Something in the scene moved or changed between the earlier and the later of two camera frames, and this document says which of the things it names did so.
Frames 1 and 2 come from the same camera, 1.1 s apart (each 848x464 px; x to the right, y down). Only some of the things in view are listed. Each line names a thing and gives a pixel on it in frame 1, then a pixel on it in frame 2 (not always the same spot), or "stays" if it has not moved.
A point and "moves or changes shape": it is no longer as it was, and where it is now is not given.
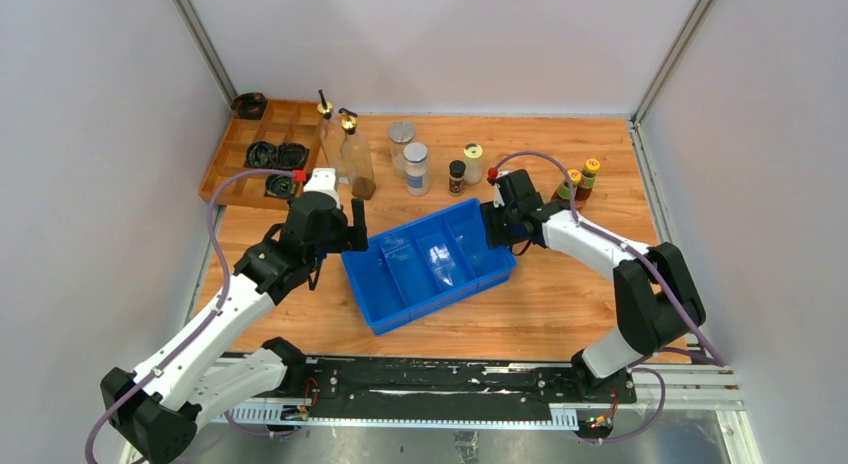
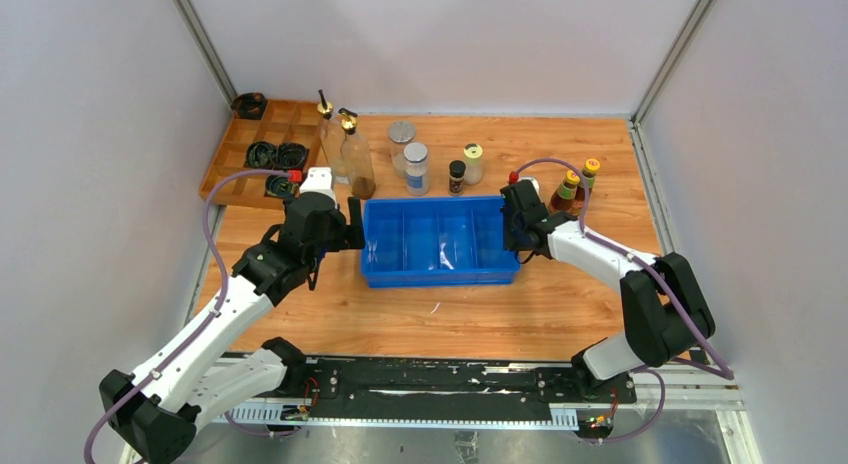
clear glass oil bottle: x=331 y=137 stays
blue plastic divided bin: x=426 y=268 moves or changes shape
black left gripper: x=346 y=235 stays
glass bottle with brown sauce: x=356 y=158 stays
